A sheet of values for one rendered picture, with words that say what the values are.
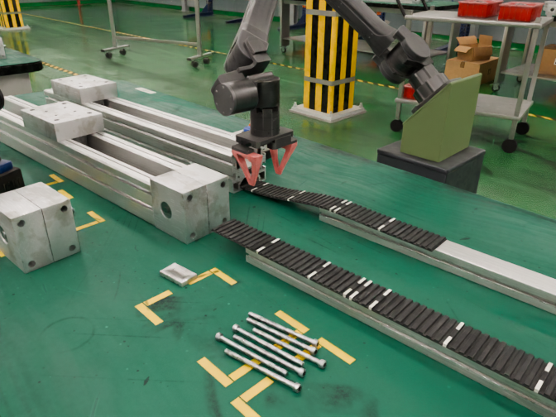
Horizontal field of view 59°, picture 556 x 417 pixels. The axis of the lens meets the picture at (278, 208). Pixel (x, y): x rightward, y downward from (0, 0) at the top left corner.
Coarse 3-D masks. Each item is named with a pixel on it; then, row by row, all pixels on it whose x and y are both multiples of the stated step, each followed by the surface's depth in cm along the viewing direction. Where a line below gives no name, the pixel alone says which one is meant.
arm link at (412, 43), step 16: (336, 0) 118; (352, 0) 117; (352, 16) 118; (368, 16) 117; (368, 32) 118; (384, 32) 117; (400, 32) 115; (384, 48) 119; (416, 48) 115; (384, 64) 121; (400, 80) 122
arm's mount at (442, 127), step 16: (464, 80) 112; (480, 80) 119; (448, 96) 110; (464, 96) 115; (416, 112) 117; (432, 112) 114; (448, 112) 112; (464, 112) 118; (416, 128) 118; (432, 128) 115; (448, 128) 115; (464, 128) 121; (416, 144) 119; (432, 144) 116; (448, 144) 118; (464, 144) 124; (432, 160) 118
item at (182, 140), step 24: (120, 120) 120; (144, 120) 117; (168, 120) 119; (144, 144) 118; (168, 144) 110; (192, 144) 104; (216, 144) 102; (216, 168) 101; (240, 168) 100; (264, 168) 105
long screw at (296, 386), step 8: (224, 352) 59; (232, 352) 59; (240, 360) 58; (248, 360) 58; (256, 368) 57; (264, 368) 56; (272, 376) 56; (280, 376) 55; (288, 384) 55; (296, 384) 54; (296, 392) 54
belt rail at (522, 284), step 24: (336, 216) 87; (384, 240) 82; (432, 264) 77; (456, 264) 74; (480, 264) 72; (504, 264) 72; (504, 288) 70; (528, 288) 68; (552, 288) 67; (552, 312) 67
